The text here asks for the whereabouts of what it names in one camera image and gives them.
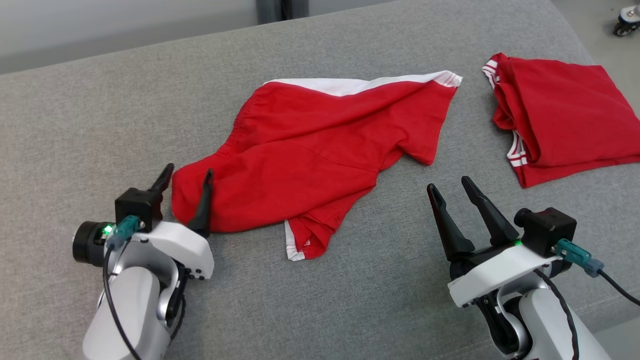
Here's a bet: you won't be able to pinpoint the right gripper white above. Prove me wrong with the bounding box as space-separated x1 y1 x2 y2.
426 175 563 309

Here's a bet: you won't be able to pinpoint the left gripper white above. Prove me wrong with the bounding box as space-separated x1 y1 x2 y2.
130 162 216 282

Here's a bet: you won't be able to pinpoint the red basketball shorts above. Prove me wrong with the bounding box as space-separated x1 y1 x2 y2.
171 70 463 262

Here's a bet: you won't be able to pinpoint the red jersey with white sleeves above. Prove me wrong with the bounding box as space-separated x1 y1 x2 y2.
482 52 640 189

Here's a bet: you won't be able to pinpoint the black caster wheel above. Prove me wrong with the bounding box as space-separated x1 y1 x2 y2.
613 5 640 37

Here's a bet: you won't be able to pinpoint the left camera teal-plug cable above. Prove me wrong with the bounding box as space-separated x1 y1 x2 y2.
102 215 142 360

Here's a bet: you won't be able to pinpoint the camera teal-plug cable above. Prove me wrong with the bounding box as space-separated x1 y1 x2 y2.
555 238 640 307
102 215 142 360

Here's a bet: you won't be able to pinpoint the right camera teal-plug cable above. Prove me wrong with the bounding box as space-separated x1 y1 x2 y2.
555 238 640 307

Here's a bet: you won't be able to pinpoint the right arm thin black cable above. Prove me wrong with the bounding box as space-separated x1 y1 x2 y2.
534 269 581 360

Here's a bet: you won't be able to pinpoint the grey partition post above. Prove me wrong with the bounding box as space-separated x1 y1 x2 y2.
256 0 311 25

